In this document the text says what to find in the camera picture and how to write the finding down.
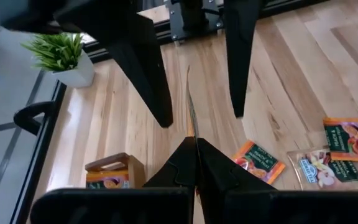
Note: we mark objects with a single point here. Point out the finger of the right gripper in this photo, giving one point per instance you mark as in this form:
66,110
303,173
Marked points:
135,56
239,46

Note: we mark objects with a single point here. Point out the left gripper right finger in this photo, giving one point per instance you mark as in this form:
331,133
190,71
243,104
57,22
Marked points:
219,174

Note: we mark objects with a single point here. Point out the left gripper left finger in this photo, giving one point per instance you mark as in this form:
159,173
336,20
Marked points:
182,168

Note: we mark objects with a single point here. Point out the red peach tea bag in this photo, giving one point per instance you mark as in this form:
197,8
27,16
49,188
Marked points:
107,182
353,140
259,161

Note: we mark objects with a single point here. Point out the wooden three-compartment box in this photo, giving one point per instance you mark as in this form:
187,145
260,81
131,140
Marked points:
137,171

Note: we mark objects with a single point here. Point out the beige vanilla apple tea bag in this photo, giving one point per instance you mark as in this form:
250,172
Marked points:
322,169

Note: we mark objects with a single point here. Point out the green plant in white pot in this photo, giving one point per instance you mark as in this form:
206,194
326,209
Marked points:
73,74

